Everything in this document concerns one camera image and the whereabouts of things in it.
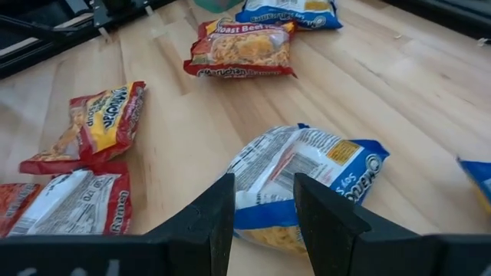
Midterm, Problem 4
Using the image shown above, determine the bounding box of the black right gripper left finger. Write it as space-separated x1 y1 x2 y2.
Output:
147 172 236 276

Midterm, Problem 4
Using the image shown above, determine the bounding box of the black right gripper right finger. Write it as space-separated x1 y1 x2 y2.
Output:
293 172 430 276

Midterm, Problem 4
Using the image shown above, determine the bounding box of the blue soy Maruchan noodle pack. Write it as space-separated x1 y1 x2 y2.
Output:
226 123 391 256
234 0 344 31
456 156 491 215

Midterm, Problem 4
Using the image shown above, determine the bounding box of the red yellow Maruchan noodle pack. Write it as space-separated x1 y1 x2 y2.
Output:
18 80 147 176

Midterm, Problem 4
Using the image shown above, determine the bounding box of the roast beef Maruchan noodle pack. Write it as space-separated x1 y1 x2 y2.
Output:
183 17 298 80

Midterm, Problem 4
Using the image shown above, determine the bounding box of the green plastic bin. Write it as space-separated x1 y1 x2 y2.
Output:
193 0 245 15

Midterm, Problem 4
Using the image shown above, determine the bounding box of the black rig frame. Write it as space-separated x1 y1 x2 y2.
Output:
0 0 491 80

